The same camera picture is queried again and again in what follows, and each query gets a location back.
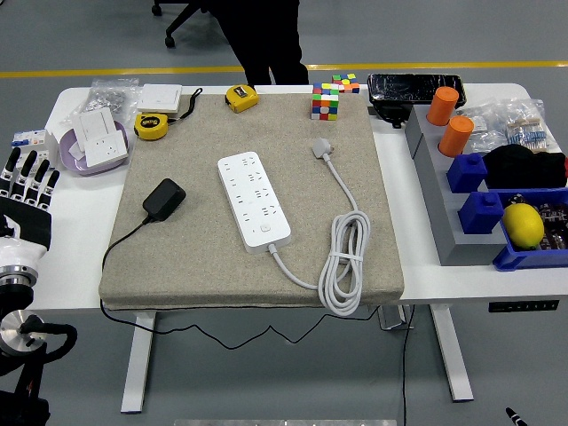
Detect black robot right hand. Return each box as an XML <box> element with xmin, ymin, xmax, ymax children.
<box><xmin>505</xmin><ymin>406</ymin><xmax>530</xmax><ymax>426</ymax></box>

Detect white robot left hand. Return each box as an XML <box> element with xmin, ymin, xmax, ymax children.
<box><xmin>0</xmin><ymin>146</ymin><xmax>61</xmax><ymax>268</ymax></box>

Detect black adapter cord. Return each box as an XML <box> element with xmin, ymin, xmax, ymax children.
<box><xmin>98</xmin><ymin>215</ymin><xmax>383</xmax><ymax>351</ymax></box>

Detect black power adapter plug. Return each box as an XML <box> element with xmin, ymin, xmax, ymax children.
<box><xmin>141</xmin><ymin>177</ymin><xmax>187</xmax><ymax>223</ymax></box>

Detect white power strip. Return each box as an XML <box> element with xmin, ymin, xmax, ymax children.
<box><xmin>216</xmin><ymin>151</ymin><xmax>293</xmax><ymax>256</ymax></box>

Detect purple bowl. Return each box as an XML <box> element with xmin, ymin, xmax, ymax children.
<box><xmin>59</xmin><ymin>120</ymin><xmax>130</xmax><ymax>178</ymax></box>

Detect white circuit breaker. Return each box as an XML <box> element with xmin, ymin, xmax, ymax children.
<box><xmin>11</xmin><ymin>128</ymin><xmax>60</xmax><ymax>172</ymax></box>

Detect white table leg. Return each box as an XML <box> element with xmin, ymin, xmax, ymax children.
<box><xmin>430</xmin><ymin>305</ymin><xmax>475</xmax><ymax>404</ymax></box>
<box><xmin>120</xmin><ymin>310</ymin><xmax>157</xmax><ymax>414</ymax></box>

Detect black table control panel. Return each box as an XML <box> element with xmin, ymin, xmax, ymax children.
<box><xmin>487</xmin><ymin>299</ymin><xmax>560</xmax><ymax>314</ymax></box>

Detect clear bag of screws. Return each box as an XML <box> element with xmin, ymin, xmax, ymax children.
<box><xmin>59</xmin><ymin>78</ymin><xmax>141</xmax><ymax>128</ymax></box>

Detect blue storage bin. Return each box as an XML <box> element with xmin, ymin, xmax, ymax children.
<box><xmin>483</xmin><ymin>185</ymin><xmax>568</xmax><ymax>272</ymax></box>

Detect yellow tape measure black label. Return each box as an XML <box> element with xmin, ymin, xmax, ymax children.
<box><xmin>133</xmin><ymin>113</ymin><xmax>170</xmax><ymax>142</ymax></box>

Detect yellow lemon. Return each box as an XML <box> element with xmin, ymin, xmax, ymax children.
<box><xmin>501</xmin><ymin>202</ymin><xmax>546</xmax><ymax>250</ymax></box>

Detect dark packets in bin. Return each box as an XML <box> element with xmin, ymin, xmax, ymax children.
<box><xmin>508</xmin><ymin>193</ymin><xmax>568</xmax><ymax>252</ymax></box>

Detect grey stepped stand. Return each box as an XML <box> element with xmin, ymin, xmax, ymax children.
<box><xmin>404</xmin><ymin>104</ymin><xmax>509</xmax><ymax>267</ymax></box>

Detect blue block with knob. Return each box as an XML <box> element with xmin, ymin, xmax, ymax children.
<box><xmin>456</xmin><ymin>190</ymin><xmax>505</xmax><ymax>235</ymax></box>
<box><xmin>446</xmin><ymin>153</ymin><xmax>489</xmax><ymax>194</ymax></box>

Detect black cloth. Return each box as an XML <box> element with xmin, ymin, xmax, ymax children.
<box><xmin>481</xmin><ymin>144</ymin><xmax>568</xmax><ymax>190</ymax></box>

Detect yellow tape measure silver clip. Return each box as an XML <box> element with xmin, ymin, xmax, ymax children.
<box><xmin>225</xmin><ymin>83</ymin><xmax>260</xmax><ymax>114</ymax></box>

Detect black office chair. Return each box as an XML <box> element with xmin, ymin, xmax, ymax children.
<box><xmin>150</xmin><ymin>0</ymin><xmax>223</xmax><ymax>49</ymax></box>

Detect clear bag of resistors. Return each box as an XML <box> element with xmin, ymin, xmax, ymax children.
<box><xmin>496</xmin><ymin>97</ymin><xmax>563</xmax><ymax>154</ymax></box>

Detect clear bag of parts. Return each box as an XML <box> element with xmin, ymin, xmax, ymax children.
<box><xmin>456</xmin><ymin>104</ymin><xmax>511</xmax><ymax>156</ymax></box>

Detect orange cylinder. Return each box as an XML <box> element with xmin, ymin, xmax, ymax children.
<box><xmin>425</xmin><ymin>86</ymin><xmax>461</xmax><ymax>128</ymax></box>
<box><xmin>438</xmin><ymin>114</ymin><xmax>476</xmax><ymax>158</ymax></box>

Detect grey-brown fabric mat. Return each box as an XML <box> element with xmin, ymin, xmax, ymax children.
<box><xmin>97</xmin><ymin>91</ymin><xmax>406</xmax><ymax>311</ymax></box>

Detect person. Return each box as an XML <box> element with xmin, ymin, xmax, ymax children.
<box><xmin>212</xmin><ymin>0</ymin><xmax>311</xmax><ymax>88</ymax></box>

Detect large colourful puzzle cube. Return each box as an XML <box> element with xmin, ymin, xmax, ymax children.
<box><xmin>310</xmin><ymin>82</ymin><xmax>341</xmax><ymax>121</ymax></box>

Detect black plastic tray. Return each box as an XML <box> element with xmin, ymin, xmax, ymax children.
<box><xmin>367</xmin><ymin>73</ymin><xmax>467</xmax><ymax>107</ymax></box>

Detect small colourful puzzle cube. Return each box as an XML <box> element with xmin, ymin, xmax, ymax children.
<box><xmin>331</xmin><ymin>73</ymin><xmax>360</xmax><ymax>94</ymax></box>

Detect white wall socket panel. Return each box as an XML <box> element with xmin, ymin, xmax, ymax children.
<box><xmin>83</xmin><ymin>130</ymin><xmax>130</xmax><ymax>169</ymax></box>

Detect white double switch panel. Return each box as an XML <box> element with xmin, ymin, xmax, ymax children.
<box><xmin>70</xmin><ymin>108</ymin><xmax>117</xmax><ymax>147</ymax></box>

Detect black hanging cable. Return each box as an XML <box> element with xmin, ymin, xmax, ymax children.
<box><xmin>401</xmin><ymin>305</ymin><xmax>416</xmax><ymax>426</ymax></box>

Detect grey metal table bracket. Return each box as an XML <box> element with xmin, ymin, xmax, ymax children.
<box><xmin>376</xmin><ymin>304</ymin><xmax>416</xmax><ymax>332</ymax></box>

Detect white wall switch panel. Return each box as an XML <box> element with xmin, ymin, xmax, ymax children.
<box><xmin>135</xmin><ymin>83</ymin><xmax>183</xmax><ymax>114</ymax></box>

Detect black lanyard strap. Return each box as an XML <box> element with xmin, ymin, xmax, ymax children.
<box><xmin>168</xmin><ymin>87</ymin><xmax>204</xmax><ymax>128</ymax></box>

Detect white power cord with plug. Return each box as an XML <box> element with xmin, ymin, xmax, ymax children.
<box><xmin>267</xmin><ymin>137</ymin><xmax>372</xmax><ymax>318</ymax></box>

